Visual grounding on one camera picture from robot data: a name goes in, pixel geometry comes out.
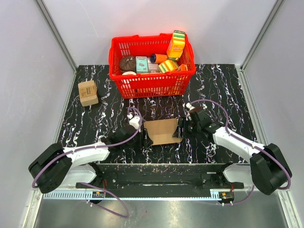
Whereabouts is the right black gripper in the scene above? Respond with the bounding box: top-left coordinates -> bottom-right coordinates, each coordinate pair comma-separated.
172,117 -> 201,140

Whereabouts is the brown cardboard box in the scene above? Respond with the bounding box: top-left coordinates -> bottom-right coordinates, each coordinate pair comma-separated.
144,118 -> 182,145

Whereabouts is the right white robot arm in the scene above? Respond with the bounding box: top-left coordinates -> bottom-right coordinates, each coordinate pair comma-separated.
172,107 -> 292,195

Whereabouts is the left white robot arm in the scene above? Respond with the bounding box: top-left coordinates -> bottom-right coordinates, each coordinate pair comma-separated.
28,125 -> 153,194

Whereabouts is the pink white snack box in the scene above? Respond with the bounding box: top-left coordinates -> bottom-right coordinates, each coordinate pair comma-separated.
147,57 -> 159,74

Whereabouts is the small folded cardboard box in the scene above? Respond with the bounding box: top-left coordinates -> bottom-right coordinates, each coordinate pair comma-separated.
78,80 -> 98,107

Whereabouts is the teal snack box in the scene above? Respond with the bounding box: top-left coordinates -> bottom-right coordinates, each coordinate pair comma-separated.
135,56 -> 148,74

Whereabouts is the red plastic shopping basket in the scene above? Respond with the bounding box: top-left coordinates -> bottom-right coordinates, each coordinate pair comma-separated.
108,33 -> 196,99

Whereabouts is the small orange packet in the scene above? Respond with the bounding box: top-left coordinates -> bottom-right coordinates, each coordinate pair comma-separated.
176,64 -> 188,71

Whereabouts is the yellow green sponge pack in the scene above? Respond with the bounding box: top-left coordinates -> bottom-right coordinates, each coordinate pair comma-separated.
158,59 -> 179,73

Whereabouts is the orange blue can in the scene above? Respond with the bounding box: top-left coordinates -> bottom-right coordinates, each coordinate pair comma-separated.
150,54 -> 168,64

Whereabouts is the brown round chocolate cake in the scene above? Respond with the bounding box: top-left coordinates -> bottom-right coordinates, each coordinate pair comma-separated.
119,56 -> 136,73

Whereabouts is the tall orange yellow carton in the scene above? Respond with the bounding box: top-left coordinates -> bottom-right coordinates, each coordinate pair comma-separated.
166,30 -> 186,61

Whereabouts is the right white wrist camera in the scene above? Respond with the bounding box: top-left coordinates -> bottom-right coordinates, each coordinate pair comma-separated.
184,103 -> 195,121

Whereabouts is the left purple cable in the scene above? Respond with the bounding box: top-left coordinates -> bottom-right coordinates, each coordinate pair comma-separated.
32,107 -> 143,219

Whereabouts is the purple cable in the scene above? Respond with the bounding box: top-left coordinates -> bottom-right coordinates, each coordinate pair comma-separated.
32,107 -> 143,219
190,99 -> 292,206

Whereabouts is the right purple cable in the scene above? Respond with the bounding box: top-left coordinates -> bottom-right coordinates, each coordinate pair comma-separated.
190,99 -> 292,206

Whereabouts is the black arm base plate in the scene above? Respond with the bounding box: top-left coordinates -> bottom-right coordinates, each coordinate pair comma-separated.
87,163 -> 244,190

